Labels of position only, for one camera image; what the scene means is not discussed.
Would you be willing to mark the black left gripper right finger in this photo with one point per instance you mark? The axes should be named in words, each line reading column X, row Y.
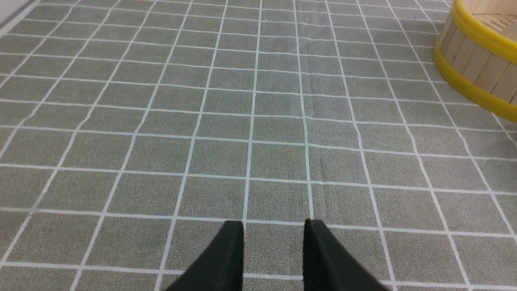
column 327, row 266

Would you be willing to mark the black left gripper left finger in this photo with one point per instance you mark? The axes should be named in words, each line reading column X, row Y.
column 220, row 266

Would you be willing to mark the grey checked tablecloth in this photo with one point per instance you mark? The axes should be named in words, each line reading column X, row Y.
column 132, row 129

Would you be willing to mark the bamboo steamer basket yellow rim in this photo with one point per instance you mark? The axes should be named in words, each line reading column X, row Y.
column 476, row 53

